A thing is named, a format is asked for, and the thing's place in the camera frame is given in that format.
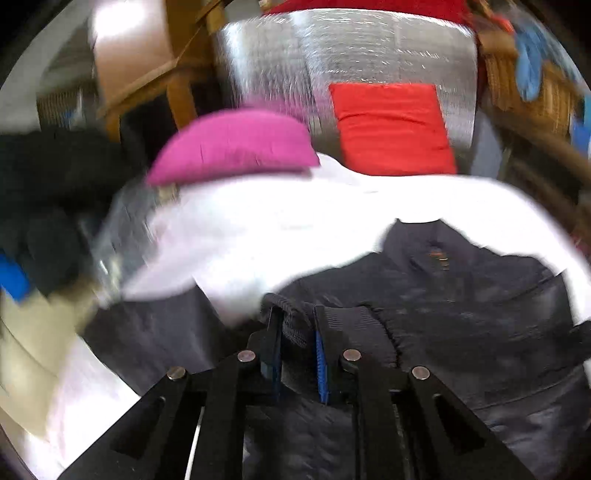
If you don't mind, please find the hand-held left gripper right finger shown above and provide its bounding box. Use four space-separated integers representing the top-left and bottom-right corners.
314 305 536 480

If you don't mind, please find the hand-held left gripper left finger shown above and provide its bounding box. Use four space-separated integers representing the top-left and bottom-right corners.
58 305 284 480

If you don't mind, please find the dark navy jacket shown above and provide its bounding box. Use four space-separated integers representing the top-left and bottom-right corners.
83 219 591 480

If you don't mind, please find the white fluffy blanket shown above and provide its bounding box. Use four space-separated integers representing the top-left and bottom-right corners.
0 152 591 480

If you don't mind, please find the clear plastic bag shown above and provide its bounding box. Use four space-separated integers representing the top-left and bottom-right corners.
88 185 181 305

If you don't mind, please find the pink pillow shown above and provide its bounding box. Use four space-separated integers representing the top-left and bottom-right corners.
147 108 320 186

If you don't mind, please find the folded red cloth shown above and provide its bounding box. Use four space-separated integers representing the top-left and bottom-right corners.
329 83 458 176

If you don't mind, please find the blue object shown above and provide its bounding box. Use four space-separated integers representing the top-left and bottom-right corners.
0 254 31 301

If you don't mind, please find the black cloth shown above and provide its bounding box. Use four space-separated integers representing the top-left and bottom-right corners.
0 129 148 296

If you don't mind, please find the wooden headboard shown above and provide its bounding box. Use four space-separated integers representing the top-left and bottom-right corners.
503 124 591 241

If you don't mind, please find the wooden cabinet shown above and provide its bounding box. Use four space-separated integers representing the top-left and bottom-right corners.
95 0 232 139

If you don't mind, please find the wicker basket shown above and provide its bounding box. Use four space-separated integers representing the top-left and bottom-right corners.
480 28 578 134

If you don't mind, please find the red cloth on headboard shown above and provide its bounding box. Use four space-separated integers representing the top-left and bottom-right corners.
263 0 476 26

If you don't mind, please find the blue cloth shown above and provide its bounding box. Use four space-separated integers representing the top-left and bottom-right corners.
515 23 568 102

